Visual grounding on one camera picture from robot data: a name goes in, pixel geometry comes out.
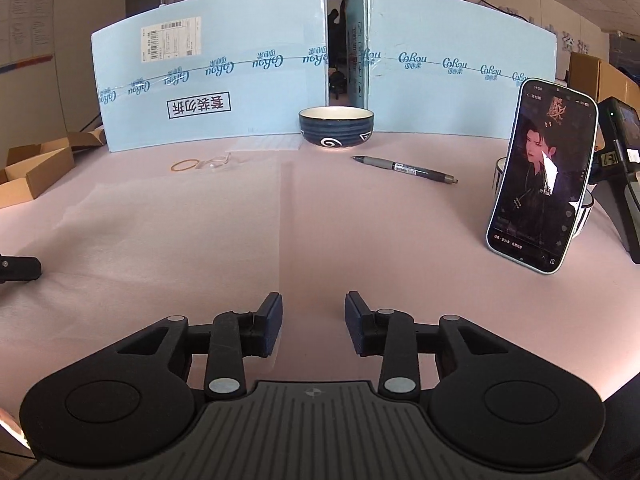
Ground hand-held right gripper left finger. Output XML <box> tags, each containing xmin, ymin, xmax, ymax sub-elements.
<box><xmin>106</xmin><ymin>291</ymin><xmax>284</xmax><ymax>402</ymax></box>

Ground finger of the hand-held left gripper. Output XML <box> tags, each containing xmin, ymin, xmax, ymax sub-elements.
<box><xmin>0</xmin><ymin>256</ymin><xmax>42</xmax><ymax>283</ymax></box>

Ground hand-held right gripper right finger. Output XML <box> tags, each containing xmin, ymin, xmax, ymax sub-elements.
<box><xmin>345</xmin><ymin>291</ymin><xmax>522</xmax><ymax>403</ymax></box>

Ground open flat cardboard box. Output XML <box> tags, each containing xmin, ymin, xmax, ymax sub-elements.
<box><xmin>0</xmin><ymin>127</ymin><xmax>107</xmax><ymax>210</ymax></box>

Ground grey and black pen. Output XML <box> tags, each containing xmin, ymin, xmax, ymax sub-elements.
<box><xmin>351</xmin><ymin>154</ymin><xmax>458</xmax><ymax>185</ymax></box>

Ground dark blue patterned bowl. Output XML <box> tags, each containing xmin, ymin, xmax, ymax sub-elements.
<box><xmin>298</xmin><ymin>106</ymin><xmax>375</xmax><ymax>151</ymax></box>

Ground light blue carton with label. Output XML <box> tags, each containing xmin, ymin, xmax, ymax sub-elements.
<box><xmin>91</xmin><ymin>0</ymin><xmax>328</xmax><ymax>153</ymax></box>

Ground smartphone with lit screen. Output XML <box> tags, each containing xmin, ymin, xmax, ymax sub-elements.
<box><xmin>486</xmin><ymin>78</ymin><xmax>599</xmax><ymax>275</ymax></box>

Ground white striped cup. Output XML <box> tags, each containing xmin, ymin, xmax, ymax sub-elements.
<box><xmin>492</xmin><ymin>157</ymin><xmax>596</xmax><ymax>238</ymax></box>

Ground black and grey device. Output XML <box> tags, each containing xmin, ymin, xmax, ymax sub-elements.
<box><xmin>585</xmin><ymin>96</ymin><xmax>640</xmax><ymax>265</ymax></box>

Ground large brown cardboard carton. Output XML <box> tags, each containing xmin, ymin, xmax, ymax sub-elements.
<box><xmin>567</xmin><ymin>52</ymin><xmax>640</xmax><ymax>106</ymax></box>

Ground white hair tie with pearls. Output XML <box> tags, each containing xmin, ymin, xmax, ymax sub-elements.
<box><xmin>197</xmin><ymin>152</ymin><xmax>236</xmax><ymax>171</ymax></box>

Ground wall poster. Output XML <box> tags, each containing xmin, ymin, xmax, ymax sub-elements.
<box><xmin>0</xmin><ymin>0</ymin><xmax>55</xmax><ymax>73</ymax></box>

